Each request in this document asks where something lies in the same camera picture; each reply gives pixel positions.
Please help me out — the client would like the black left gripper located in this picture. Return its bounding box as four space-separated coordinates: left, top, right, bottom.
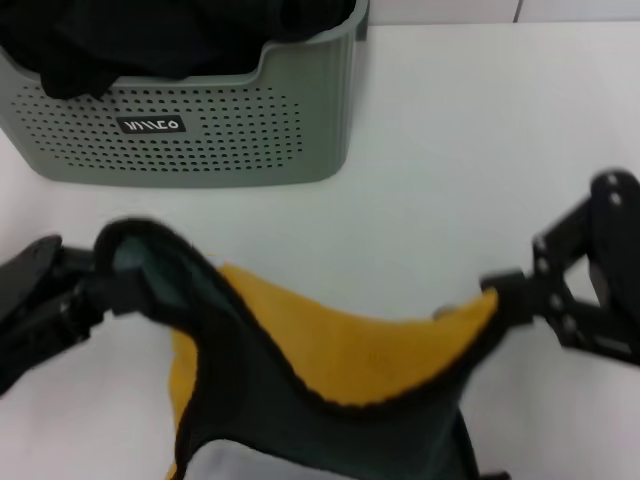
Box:
0 234 120 397

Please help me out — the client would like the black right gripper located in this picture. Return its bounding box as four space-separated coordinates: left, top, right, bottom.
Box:
479 168 640 367

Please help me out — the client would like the yellow grey towel black trim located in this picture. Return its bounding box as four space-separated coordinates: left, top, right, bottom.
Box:
93 216 504 480

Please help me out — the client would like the green perforated storage box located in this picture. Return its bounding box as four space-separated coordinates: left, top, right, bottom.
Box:
0 0 372 191

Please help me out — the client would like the black cloth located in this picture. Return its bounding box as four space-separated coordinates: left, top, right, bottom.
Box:
0 0 359 102

